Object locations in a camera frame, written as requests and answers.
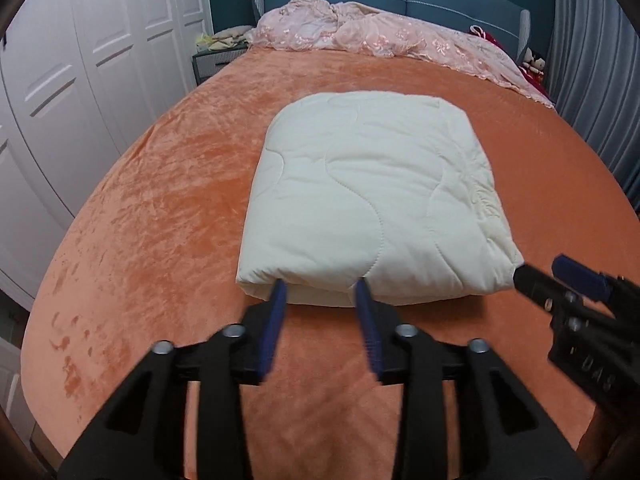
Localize cream quilted padded jacket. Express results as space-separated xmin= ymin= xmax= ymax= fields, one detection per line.
xmin=235 ymin=91 xmax=523 ymax=307

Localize white wardrobe with red stickers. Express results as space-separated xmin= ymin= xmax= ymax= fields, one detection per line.
xmin=0 ymin=0 xmax=215 ymax=461

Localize red pillow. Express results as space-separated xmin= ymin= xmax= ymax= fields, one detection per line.
xmin=469 ymin=25 xmax=549 ymax=96

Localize grey blue curtain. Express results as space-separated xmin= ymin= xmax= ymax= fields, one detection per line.
xmin=547 ymin=0 xmax=640 ymax=209

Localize red and white doll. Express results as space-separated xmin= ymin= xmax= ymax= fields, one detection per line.
xmin=521 ymin=48 xmax=546 ymax=81

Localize orange plush bed blanket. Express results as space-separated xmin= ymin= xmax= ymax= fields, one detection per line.
xmin=22 ymin=49 xmax=639 ymax=479

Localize dark bedside table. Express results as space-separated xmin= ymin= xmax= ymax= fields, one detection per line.
xmin=192 ymin=44 xmax=248 ymax=86

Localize pink lace bedspread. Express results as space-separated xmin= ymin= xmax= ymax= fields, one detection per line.
xmin=246 ymin=0 xmax=554 ymax=108

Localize items on bedside table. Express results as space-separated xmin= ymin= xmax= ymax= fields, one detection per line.
xmin=195 ymin=25 xmax=252 ymax=53

